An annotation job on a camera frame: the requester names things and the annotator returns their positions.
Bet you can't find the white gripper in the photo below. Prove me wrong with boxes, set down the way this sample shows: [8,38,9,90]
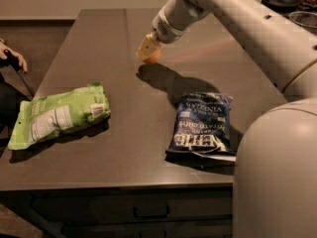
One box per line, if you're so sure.
[137,0,209,62]

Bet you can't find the green snack bag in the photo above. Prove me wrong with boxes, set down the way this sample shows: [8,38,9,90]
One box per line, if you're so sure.
[8,82,111,150]

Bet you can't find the clear glass bowl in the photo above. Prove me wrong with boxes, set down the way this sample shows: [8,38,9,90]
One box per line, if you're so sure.
[289,11,317,29]

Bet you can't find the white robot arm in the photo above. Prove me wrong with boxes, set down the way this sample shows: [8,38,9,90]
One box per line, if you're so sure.
[137,0,317,238]

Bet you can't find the blue kettle chips bag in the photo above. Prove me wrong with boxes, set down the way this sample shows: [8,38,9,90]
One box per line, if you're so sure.
[165,92,236,162]

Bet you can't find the glass jar with black lid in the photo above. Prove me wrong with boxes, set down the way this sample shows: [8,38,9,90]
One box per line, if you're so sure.
[262,0,299,13]

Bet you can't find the black stick handle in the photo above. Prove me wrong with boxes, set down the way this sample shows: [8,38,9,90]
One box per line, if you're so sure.
[3,49,36,98]

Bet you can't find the black drawer handle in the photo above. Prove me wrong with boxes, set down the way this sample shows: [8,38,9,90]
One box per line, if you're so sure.
[133,205,169,220]

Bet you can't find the orange fruit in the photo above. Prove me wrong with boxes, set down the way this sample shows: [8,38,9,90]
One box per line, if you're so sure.
[144,50,160,64]

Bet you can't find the dark cabinet drawer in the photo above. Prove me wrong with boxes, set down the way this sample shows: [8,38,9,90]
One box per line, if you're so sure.
[32,189,232,225]

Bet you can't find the person's hand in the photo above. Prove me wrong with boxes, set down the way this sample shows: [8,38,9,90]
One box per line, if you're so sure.
[0,42,28,73]

